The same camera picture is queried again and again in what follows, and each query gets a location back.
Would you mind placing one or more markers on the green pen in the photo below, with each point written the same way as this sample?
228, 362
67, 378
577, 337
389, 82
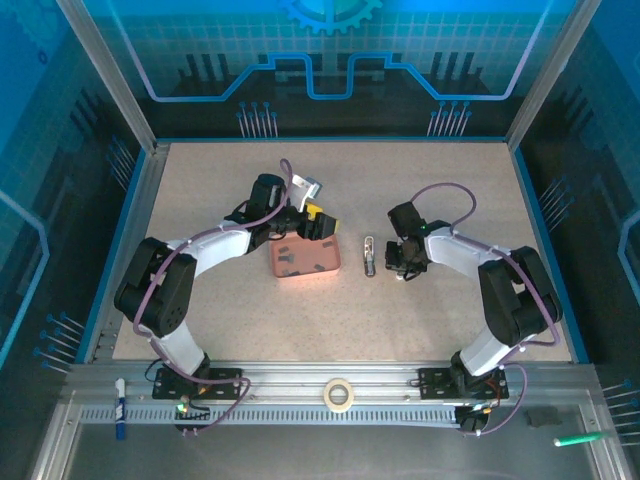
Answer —
580, 439

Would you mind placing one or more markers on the right black connector bracket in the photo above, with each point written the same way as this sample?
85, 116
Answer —
472, 420

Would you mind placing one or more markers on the left black connector bracket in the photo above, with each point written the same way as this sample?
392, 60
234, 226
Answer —
192, 422

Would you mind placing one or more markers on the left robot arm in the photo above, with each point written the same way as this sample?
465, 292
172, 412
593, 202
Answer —
160, 290

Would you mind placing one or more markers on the blue white marker pen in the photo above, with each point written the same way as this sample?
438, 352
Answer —
120, 415

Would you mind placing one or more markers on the aluminium front rail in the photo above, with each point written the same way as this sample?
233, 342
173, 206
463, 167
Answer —
380, 372

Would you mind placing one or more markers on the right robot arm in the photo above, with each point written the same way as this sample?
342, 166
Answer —
520, 300

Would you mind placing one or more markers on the aluminium frame post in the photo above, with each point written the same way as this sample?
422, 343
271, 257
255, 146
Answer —
117, 80
547, 80

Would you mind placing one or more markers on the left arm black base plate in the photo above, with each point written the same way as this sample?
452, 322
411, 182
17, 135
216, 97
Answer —
225, 384

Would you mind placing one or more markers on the black connector bracket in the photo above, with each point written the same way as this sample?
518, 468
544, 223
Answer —
472, 420
192, 422

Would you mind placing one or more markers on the black cloth scrap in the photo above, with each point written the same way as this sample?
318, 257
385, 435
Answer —
542, 418

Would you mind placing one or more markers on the pink plastic tray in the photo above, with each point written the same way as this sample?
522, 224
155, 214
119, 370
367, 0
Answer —
305, 257

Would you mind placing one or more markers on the masking tape roll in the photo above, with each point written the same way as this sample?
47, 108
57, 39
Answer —
330, 402

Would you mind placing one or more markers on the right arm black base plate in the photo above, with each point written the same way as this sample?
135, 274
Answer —
435, 384

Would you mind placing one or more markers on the brushed metal front panel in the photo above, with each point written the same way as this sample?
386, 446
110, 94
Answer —
320, 455

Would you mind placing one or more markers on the blue table border trim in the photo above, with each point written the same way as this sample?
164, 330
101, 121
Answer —
533, 200

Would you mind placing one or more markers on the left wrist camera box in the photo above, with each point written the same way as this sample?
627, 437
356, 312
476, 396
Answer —
305, 192

